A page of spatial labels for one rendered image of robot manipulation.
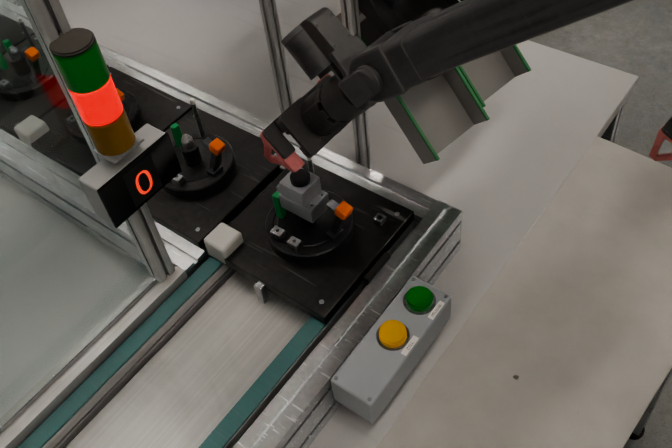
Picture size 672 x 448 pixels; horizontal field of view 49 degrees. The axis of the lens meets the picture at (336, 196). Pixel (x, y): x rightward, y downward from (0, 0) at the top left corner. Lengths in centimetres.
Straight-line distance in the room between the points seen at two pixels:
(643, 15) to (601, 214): 208
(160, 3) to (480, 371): 125
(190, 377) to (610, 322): 65
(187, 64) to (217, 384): 85
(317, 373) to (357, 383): 6
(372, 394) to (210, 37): 105
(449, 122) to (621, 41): 200
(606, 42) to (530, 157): 180
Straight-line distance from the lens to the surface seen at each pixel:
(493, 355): 117
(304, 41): 86
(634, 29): 329
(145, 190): 99
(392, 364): 104
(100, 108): 89
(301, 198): 108
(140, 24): 191
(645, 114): 289
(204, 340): 116
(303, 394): 103
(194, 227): 122
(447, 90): 128
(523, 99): 155
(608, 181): 142
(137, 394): 114
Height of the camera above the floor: 187
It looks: 48 degrees down
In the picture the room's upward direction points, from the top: 8 degrees counter-clockwise
